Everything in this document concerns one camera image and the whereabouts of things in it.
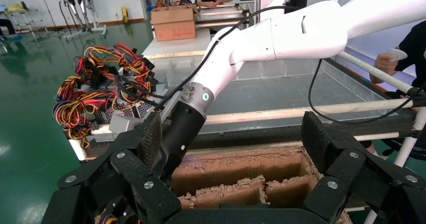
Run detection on white handheld controller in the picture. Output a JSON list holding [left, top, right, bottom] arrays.
[[387, 48, 409, 62]]

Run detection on closed brown cardboard box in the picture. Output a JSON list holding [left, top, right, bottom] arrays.
[[150, 4, 197, 43]]

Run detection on grey power supply with wires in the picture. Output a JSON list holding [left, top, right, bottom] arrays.
[[73, 43, 157, 97], [52, 76, 167, 149]]

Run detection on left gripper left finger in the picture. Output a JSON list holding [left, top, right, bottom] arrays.
[[41, 110, 182, 224]]

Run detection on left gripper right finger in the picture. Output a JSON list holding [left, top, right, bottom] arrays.
[[301, 110, 426, 224]]

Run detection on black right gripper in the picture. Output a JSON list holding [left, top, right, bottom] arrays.
[[151, 101, 207, 183]]

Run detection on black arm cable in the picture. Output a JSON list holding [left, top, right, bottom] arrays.
[[307, 58, 426, 125], [115, 5, 300, 111]]

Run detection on operator person in black shirt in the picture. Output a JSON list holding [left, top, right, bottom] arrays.
[[369, 19, 426, 100]]

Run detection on operator hand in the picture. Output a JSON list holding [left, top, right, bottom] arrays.
[[374, 53, 399, 73]]

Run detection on black microphone stand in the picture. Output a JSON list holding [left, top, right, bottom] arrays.
[[36, 0, 58, 34]]

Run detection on cardboard box with dividers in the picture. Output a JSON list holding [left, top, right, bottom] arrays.
[[94, 146, 354, 224]]

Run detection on clear acrylic divider tray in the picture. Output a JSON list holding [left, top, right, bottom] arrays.
[[150, 54, 398, 133]]

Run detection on person legs in black trousers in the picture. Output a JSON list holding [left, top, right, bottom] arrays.
[[0, 19, 17, 37]]

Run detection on white pipe rack frame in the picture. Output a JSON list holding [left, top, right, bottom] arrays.
[[68, 49, 426, 224]]

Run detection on silver robot on stand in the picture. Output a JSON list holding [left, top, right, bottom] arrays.
[[58, 0, 108, 39]]

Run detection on white work table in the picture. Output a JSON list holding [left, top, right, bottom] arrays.
[[142, 28, 214, 61]]

